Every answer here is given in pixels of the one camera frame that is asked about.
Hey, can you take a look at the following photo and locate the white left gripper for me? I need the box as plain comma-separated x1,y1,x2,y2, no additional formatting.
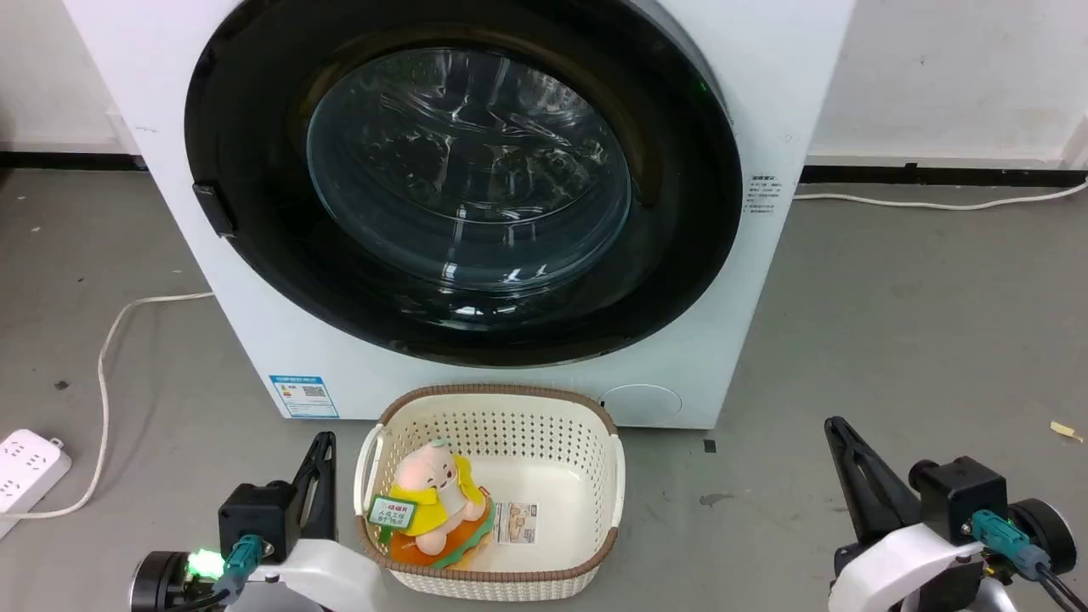
245,431,385,612

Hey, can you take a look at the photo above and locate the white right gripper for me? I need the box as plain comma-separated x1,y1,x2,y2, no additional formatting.
824,416,989,612

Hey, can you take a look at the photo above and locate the white front-load washing machine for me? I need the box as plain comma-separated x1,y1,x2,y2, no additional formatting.
64,0,857,430

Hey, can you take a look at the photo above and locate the black round glass washer door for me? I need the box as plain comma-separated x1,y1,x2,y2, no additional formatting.
184,0,745,368

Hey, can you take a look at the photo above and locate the blue energy label sticker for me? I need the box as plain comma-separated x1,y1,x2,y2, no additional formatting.
269,374,340,420

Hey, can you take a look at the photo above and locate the pink and yellow plush doll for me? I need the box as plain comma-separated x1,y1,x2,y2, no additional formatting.
367,438,496,570

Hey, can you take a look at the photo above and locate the paper label in basket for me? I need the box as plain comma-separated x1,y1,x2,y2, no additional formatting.
493,501,539,546

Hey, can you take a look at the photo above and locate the cream brown-rimmed laundry basket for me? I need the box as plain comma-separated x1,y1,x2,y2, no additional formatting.
354,383,626,603

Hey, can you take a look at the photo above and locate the round white filter cover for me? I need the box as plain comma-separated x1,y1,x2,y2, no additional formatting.
599,384,683,428

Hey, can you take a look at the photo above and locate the white power strip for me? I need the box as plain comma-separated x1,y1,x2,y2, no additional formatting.
0,428,73,540

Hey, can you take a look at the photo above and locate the teal-plug left camera cable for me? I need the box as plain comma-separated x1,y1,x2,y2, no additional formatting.
167,534,263,612

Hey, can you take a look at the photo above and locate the teal-plug camera cable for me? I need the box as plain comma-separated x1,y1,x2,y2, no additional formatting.
167,534,263,612
972,509,1088,612

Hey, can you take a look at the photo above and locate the teal-plug right camera cable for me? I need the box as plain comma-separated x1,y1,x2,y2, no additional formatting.
972,509,1088,612

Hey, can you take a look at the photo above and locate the white power cord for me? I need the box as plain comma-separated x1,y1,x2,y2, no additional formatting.
0,291,215,521

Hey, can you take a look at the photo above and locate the white cable along wall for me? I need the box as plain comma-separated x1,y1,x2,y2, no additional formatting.
794,178,1088,212

